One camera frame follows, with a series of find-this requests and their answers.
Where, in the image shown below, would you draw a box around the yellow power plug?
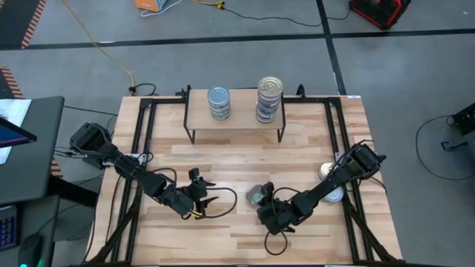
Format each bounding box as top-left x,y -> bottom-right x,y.
194,0 -> 226,10

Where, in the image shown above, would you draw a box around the black coiled cable plug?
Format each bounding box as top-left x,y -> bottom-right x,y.
128,82 -> 157,97

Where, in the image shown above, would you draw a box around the grey side table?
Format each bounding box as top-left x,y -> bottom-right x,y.
0,194 -> 62,267

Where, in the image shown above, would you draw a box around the yellow floor cable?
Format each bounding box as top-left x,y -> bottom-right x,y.
61,0 -> 137,90

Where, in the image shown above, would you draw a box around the black keyboard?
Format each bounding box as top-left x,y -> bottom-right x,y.
0,204 -> 19,251

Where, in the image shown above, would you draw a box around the black aluminium table frame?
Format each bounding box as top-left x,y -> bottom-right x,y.
83,84 -> 405,267

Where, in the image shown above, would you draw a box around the rear green rim can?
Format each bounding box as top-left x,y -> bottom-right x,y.
318,161 -> 337,182

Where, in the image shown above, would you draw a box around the white paper sheet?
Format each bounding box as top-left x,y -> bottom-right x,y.
0,98 -> 33,165

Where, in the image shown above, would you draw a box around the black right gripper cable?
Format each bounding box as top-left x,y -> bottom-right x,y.
263,187 -> 298,257

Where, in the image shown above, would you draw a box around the black equipment stand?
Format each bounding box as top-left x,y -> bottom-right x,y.
440,102 -> 475,153

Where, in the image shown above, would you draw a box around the black mat orange striped edge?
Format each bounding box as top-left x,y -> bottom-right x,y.
0,0 -> 48,50
0,65 -> 25,99

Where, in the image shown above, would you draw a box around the grey desk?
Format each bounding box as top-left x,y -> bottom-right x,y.
0,95 -> 66,205

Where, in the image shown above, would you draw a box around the black computer mouse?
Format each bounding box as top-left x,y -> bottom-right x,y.
17,232 -> 46,267

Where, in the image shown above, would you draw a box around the red black equipment case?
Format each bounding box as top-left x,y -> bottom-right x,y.
348,0 -> 413,30

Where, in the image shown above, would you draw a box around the black looped floor cable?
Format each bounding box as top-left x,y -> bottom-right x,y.
414,114 -> 475,182

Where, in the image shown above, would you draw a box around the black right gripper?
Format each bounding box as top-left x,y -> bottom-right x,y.
256,181 -> 300,237

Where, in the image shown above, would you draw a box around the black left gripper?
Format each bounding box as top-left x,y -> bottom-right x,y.
165,168 -> 220,220

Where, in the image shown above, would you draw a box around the white floor cable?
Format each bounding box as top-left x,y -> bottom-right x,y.
140,0 -> 183,18

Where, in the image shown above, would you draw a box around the thin black cable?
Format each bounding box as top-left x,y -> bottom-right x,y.
63,105 -> 119,116

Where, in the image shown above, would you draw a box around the dark monitor screen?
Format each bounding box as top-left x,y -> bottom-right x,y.
0,116 -> 38,148

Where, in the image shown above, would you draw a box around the wooden shelf black wire legs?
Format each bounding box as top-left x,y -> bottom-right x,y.
183,84 -> 287,145

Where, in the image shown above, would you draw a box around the orange device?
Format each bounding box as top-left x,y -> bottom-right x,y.
134,0 -> 165,13

